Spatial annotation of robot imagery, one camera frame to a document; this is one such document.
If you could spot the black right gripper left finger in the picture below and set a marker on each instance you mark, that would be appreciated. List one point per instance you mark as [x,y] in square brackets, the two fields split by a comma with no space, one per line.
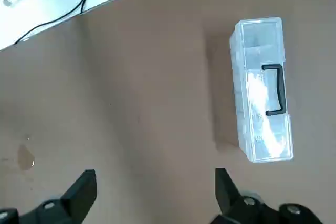
[78,195]

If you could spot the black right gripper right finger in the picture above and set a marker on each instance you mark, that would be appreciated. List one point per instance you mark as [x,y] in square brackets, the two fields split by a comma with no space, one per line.
[228,197]

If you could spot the clear plastic compartment box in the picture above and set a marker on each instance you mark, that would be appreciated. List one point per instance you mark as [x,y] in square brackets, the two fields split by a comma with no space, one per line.
[260,98]

